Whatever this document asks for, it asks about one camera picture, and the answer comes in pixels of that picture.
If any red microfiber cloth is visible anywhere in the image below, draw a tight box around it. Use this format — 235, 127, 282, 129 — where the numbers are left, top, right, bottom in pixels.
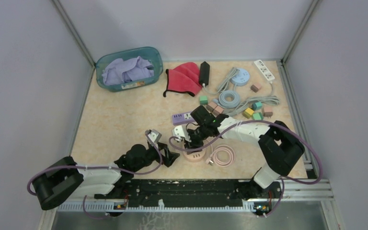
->
163, 62, 202, 97

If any blue-grey socket cable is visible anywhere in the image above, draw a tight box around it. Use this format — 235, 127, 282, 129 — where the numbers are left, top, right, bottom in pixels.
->
211, 90, 241, 110

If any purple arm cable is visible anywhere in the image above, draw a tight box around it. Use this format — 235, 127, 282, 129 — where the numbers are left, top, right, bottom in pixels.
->
169, 120, 323, 185
26, 131, 164, 219

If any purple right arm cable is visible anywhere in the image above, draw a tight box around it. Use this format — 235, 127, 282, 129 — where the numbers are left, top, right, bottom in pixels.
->
169, 120, 323, 185

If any yellow USB charger plug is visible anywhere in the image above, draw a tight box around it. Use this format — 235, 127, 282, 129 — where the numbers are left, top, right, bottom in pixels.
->
242, 108, 254, 119

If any brown-pink charger plug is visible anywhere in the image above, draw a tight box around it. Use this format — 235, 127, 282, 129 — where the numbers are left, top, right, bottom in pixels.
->
262, 106, 274, 117

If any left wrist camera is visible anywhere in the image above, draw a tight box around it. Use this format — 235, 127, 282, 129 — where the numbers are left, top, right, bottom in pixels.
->
145, 129, 162, 144

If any green plug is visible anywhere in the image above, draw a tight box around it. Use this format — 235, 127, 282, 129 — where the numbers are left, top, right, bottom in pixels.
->
199, 95, 208, 105
252, 112, 264, 120

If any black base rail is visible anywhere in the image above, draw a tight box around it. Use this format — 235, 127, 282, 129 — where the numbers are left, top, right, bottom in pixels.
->
94, 179, 281, 208

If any purple power strip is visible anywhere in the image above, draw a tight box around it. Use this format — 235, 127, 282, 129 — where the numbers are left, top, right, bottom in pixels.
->
172, 112, 195, 126

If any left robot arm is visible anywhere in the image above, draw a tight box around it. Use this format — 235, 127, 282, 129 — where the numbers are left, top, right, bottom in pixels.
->
28, 142, 180, 210

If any black power strip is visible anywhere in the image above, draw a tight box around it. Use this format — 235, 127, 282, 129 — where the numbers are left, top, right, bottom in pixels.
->
199, 61, 210, 87

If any round pink power socket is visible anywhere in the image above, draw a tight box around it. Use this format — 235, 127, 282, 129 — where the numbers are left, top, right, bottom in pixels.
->
183, 149, 206, 162

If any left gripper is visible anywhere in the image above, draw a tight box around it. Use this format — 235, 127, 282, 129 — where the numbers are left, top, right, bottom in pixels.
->
133, 141, 180, 172

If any lavender cloth in bin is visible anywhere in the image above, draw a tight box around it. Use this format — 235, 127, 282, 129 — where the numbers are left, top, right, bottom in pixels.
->
102, 56, 154, 86

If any grey white-strip cable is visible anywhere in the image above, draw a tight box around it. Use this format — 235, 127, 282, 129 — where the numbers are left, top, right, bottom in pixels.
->
225, 80, 280, 117

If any round blue power socket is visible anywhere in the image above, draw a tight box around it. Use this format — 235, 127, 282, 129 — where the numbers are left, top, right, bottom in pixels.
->
230, 68, 250, 87

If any pink USB charger plug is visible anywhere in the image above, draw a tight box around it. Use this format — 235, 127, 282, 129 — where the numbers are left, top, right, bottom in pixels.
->
250, 83, 262, 92

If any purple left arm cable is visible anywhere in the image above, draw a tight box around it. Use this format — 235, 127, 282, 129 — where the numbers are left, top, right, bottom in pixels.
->
26, 131, 164, 219

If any teal plug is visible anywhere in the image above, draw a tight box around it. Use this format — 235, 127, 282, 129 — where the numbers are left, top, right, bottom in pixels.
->
251, 102, 263, 111

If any teal plastic bin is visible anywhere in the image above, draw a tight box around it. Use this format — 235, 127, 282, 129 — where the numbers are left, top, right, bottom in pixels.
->
95, 46, 163, 92

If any white power strip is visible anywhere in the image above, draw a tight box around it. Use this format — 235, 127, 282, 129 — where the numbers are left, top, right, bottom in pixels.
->
254, 59, 275, 83

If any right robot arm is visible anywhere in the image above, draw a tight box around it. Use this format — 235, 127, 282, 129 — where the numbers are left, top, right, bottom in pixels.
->
173, 115, 305, 197

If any pink cable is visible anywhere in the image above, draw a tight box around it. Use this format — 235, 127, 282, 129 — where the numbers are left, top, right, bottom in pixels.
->
205, 144, 236, 167

